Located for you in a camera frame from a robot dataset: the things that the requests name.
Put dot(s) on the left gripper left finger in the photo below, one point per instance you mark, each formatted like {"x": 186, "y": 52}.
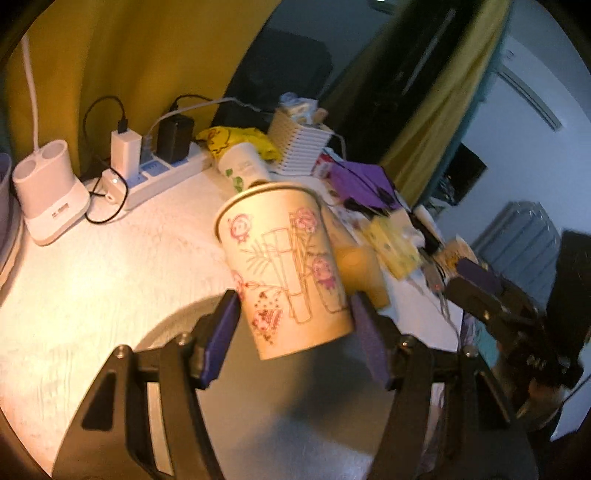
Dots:
{"x": 109, "y": 436}

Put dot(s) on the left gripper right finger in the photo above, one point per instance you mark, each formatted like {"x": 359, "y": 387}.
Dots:
{"x": 480, "y": 437}

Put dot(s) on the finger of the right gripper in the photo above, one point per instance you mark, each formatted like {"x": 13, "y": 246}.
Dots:
{"x": 499, "y": 319}
{"x": 484, "y": 279}

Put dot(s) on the paper cup with red drawings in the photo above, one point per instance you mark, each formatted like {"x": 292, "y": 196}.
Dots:
{"x": 282, "y": 261}

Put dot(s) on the white cup with green print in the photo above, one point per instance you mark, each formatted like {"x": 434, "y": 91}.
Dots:
{"x": 243, "y": 167}

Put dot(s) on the yellow tissue box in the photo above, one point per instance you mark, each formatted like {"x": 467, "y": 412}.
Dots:
{"x": 397, "y": 252}

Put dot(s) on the round grey placemat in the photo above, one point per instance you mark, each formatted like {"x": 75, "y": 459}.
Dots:
{"x": 317, "y": 414}

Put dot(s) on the right yellow curtain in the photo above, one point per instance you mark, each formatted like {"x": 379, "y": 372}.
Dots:
{"x": 413, "y": 158}

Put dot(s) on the yellow curtain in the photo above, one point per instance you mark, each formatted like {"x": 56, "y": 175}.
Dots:
{"x": 95, "y": 61}
{"x": 413, "y": 158}

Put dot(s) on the purple cloth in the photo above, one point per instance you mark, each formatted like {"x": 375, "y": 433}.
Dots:
{"x": 365, "y": 185}

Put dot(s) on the white plate under bowl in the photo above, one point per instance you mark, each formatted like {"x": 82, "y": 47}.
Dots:
{"x": 11, "y": 247}

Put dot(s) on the white slatted storage basket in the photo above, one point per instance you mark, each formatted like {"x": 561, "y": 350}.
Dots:
{"x": 299, "y": 145}

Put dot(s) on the white desk lamp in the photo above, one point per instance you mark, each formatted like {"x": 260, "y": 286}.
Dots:
{"x": 51, "y": 197}

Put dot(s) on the white power strip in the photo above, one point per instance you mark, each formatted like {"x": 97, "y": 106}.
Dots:
{"x": 153, "y": 178}

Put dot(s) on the white usb charger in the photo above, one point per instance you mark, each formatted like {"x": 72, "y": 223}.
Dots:
{"x": 125, "y": 149}

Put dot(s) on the purple bowl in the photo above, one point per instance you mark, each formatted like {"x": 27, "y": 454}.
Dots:
{"x": 5, "y": 170}

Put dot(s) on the yellow snack bag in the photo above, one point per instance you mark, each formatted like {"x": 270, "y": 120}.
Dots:
{"x": 220, "y": 139}

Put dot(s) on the black power adapter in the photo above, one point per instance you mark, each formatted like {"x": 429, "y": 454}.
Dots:
{"x": 174, "y": 138}

